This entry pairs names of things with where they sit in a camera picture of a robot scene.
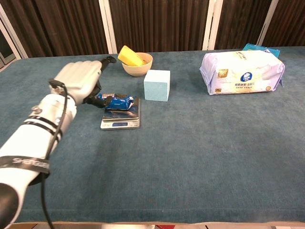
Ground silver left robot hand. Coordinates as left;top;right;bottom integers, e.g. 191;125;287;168
49;55;118;108

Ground blue cookie snack packet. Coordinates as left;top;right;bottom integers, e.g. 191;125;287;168
97;93;137;111

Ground silver digital kitchen scale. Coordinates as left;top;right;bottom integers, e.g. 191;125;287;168
100;97;142;131

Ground yellow sponge block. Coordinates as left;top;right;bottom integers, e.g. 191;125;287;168
117;45;145;66

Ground beige ribbed bowl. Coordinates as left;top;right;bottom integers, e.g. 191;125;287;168
121;52;153;77

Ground light blue foam cube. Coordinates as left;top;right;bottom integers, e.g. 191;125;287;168
143;69;171;102

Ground teal table cloth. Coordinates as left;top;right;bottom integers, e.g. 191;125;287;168
0;46;305;224

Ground white tissue pack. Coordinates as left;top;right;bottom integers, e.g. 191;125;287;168
199;50;286;96

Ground teal blue plastic packet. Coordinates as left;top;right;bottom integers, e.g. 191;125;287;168
242;42;281;58

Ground white partition frame post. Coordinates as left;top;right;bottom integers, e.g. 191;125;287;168
256;0;279;47
98;0;118;54
0;4;29;60
202;0;224;51

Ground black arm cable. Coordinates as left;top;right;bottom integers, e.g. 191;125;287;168
40;80;69;229

